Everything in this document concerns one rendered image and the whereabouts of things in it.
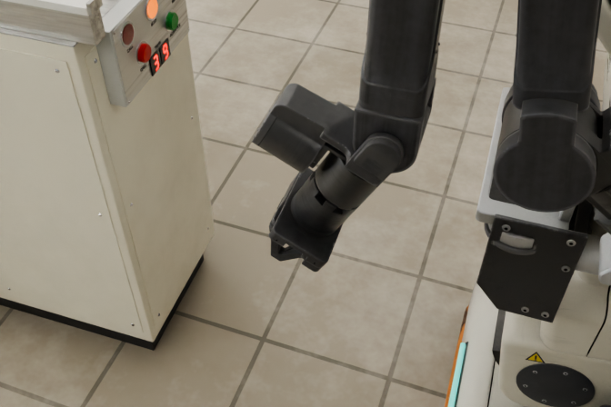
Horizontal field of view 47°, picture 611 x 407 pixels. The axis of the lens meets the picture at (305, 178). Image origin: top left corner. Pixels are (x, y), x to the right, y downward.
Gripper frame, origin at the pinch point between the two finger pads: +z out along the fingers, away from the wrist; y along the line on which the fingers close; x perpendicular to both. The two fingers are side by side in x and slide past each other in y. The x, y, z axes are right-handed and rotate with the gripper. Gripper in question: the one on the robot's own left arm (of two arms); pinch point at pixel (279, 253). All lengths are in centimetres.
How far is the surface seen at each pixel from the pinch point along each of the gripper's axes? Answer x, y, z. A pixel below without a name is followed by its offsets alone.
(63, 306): -23, -21, 84
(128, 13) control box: -34.7, -31.8, 10.3
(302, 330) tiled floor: 26, -41, 73
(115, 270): -17, -21, 59
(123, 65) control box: -31.4, -27.4, 16.1
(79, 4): -38.7, -22.7, 5.5
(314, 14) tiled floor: -11, -175, 91
